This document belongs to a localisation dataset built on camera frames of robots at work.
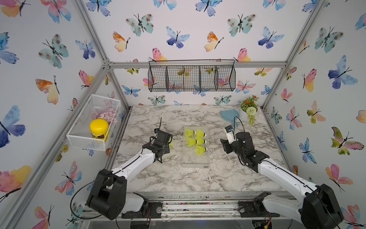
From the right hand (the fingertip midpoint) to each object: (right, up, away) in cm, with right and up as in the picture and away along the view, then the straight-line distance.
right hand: (227, 136), depth 83 cm
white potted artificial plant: (+19, +17, +16) cm, 31 cm away
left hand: (-37, -6, +6) cm, 38 cm away
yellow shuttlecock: (-14, 0, +18) cm, 23 cm away
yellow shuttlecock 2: (-22, +1, +17) cm, 28 cm away
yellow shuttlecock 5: (-15, -10, +8) cm, 19 cm away
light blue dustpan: (+12, +14, +34) cm, 38 cm away
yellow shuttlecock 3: (-14, -5, +13) cm, 20 cm away
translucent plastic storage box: (-21, -16, +10) cm, 28 cm away
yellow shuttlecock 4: (-21, -5, +12) cm, 24 cm away
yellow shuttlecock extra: (-35, -8, +16) cm, 39 cm away
